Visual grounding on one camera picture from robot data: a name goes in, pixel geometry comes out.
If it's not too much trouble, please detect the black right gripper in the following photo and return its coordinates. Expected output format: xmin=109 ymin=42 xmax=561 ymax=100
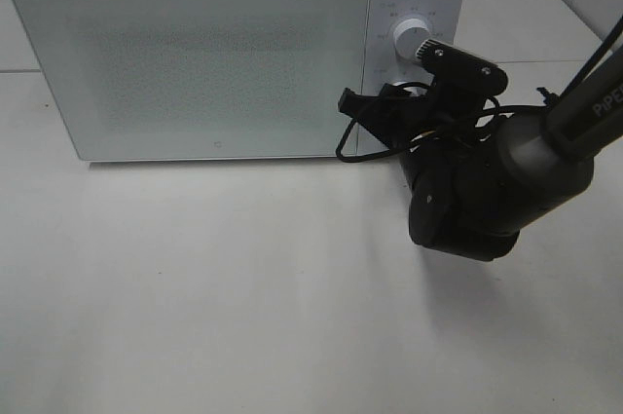
xmin=338 ymin=82 xmax=487 ymax=148

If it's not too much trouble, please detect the white timer knob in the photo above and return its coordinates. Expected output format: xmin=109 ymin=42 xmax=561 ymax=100
xmin=390 ymin=82 xmax=428 ymax=96

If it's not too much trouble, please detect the white microwave door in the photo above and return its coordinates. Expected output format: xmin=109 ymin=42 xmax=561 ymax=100
xmin=13 ymin=0 xmax=368 ymax=162

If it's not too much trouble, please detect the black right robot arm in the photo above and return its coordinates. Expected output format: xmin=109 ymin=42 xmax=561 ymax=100
xmin=338 ymin=25 xmax=622 ymax=261

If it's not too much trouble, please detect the upper white power knob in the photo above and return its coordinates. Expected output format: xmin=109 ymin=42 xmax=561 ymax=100
xmin=392 ymin=18 xmax=431 ymax=61

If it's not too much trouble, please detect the white microwave oven body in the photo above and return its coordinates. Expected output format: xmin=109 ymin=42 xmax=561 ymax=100
xmin=12 ymin=0 xmax=462 ymax=162

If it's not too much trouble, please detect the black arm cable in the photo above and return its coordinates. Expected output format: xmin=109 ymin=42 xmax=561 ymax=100
xmin=334 ymin=92 xmax=512 ymax=165

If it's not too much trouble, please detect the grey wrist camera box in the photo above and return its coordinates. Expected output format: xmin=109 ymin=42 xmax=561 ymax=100
xmin=416 ymin=39 xmax=508 ymax=96

